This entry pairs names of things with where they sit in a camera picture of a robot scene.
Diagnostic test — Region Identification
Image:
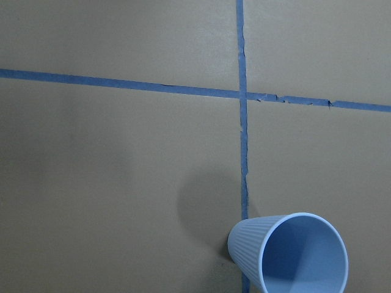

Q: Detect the blue ribbed plastic cup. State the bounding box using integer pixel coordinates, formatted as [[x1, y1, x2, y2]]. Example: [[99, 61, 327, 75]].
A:
[[227, 212, 349, 292]]

